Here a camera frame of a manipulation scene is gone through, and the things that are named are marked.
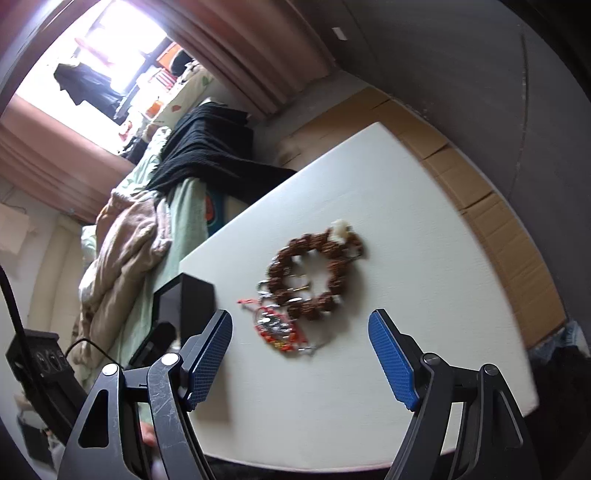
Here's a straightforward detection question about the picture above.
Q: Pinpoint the black jewelry box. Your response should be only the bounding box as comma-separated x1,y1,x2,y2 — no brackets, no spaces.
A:
148,273,215,352

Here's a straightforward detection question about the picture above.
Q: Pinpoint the silver ball chain necklace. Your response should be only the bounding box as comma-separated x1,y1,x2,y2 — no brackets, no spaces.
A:
254,271,320,356

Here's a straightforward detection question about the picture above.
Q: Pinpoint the red string bead bracelet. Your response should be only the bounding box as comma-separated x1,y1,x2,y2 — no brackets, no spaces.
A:
236,297,311,355

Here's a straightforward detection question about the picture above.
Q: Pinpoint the brown rudraksha bead bracelet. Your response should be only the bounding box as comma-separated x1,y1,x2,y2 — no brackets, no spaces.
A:
265,218,366,322

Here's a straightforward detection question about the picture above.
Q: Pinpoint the beige pink crumpled quilt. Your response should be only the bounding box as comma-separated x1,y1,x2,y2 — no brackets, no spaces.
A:
70,190,172,370

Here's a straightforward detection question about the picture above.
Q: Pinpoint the green bed sheet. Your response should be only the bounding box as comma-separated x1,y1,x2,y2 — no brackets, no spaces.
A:
82,126,219,425

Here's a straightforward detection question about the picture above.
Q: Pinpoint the flattened cardboard sheet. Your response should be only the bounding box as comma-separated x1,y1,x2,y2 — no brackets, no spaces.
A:
277,87,566,348

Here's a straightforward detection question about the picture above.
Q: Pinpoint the black knitted blanket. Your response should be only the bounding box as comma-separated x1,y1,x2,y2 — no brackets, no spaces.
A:
146,102,296,204

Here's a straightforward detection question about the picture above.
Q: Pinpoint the pink curtain left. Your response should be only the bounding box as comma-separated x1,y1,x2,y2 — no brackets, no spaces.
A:
1,95,133,223

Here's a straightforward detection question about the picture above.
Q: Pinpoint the pink curtain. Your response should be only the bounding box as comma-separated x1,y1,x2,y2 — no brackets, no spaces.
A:
1,95,133,223
134,0,335,118

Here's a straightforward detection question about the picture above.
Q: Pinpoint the floral pillow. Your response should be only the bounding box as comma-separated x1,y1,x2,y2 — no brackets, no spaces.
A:
151,61,214,129

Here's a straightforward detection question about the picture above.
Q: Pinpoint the black hanging jacket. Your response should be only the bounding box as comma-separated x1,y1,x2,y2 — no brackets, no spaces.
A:
53,63,122,119

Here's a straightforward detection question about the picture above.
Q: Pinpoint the pink curtain right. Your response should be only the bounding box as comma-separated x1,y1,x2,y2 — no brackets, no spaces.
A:
134,0,335,118

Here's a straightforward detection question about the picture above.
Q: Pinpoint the beige cloth on wall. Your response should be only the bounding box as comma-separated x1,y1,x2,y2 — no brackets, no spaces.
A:
0,203,37,256

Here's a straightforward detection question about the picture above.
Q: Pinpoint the white wall switch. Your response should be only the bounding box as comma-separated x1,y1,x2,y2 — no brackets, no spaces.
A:
332,27,348,41

